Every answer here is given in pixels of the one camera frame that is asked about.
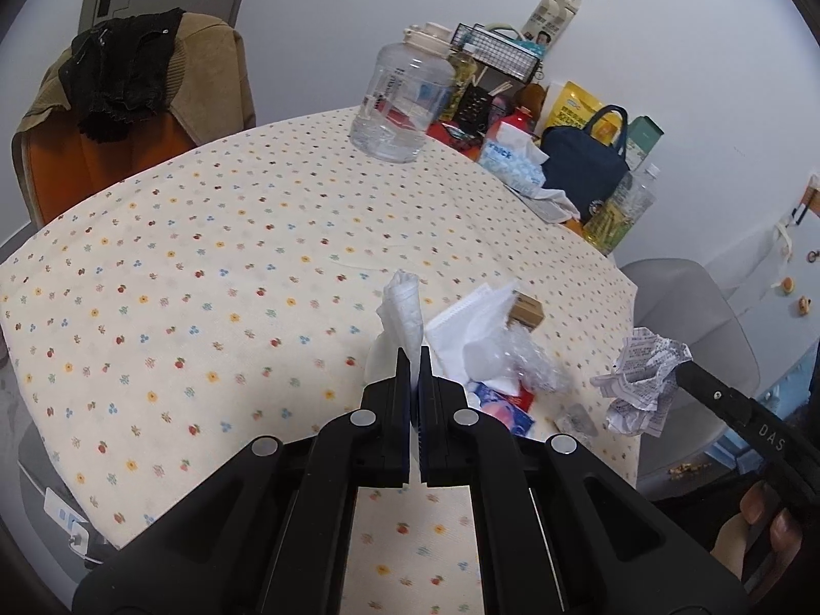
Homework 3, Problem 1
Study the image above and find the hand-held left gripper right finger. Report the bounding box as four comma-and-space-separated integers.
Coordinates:
416, 346, 750, 615

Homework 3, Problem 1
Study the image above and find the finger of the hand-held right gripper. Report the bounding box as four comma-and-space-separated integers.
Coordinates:
675, 362, 755, 422

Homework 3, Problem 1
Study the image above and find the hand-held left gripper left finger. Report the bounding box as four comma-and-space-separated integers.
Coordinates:
72, 347, 417, 615

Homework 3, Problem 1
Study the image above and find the printed paper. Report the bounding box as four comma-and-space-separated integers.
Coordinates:
592, 326, 694, 438

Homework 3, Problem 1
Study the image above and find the blue pink tissue packet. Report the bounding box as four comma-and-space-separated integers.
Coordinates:
464, 381, 536, 438

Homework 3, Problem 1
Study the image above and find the white tissue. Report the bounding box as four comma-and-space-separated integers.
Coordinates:
366, 269, 428, 392

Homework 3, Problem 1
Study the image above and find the person's right hand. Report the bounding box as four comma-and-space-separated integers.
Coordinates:
710, 480, 805, 584

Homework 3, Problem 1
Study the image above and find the grey chair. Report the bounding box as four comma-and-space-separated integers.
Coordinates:
618, 258, 760, 504

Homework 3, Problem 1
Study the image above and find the crumpled clear plastic wrap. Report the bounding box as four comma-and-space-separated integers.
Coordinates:
464, 326, 574, 395

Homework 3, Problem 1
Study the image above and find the small clear plastic piece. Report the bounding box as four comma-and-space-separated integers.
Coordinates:
554, 405, 600, 440

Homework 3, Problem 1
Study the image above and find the small cardboard box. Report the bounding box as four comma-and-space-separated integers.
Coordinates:
508, 291, 545, 333

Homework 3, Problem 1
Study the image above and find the clear bottle yellow label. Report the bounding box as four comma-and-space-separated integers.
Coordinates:
583, 163, 661, 254

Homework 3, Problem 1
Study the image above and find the white cloth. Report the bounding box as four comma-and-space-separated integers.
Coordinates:
525, 186, 581, 225

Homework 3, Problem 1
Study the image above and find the green box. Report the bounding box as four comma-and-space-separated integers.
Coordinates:
624, 115, 665, 171

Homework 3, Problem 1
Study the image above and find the navy handbag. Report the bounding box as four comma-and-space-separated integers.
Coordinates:
540, 104, 632, 222

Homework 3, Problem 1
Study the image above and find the blue soft tissue pack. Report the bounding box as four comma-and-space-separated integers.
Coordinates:
477, 121, 552, 196

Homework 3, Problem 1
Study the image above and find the red packet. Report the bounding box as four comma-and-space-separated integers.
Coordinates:
426, 118, 481, 155

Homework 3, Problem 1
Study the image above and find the yellow snack packet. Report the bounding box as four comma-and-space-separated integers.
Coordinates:
544, 80, 629, 155

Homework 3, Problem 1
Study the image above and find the clear plastic water jug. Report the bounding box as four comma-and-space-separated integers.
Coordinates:
349, 22, 457, 164

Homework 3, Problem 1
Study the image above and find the black grater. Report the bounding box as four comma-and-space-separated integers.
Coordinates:
458, 83, 489, 135

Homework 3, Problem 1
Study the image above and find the white tag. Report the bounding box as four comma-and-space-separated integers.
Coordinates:
48, 487, 91, 555

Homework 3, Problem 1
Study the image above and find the yellow oil bottle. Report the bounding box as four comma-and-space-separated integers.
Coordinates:
448, 44, 481, 122

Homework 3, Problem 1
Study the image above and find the grey bin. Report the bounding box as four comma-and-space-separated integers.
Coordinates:
16, 423, 122, 590

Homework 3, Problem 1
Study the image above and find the cream paper pouch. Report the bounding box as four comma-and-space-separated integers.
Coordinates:
520, 0, 582, 55

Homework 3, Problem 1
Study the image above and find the orange chair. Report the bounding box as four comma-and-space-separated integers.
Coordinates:
11, 96, 257, 227

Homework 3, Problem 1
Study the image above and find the tan sweater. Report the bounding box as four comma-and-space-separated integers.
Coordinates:
13, 11, 257, 148

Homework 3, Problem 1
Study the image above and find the wooden wall hook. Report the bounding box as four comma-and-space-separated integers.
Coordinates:
791, 173, 820, 225

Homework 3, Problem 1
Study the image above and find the black wire basket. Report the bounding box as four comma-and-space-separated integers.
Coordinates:
450, 22, 542, 86

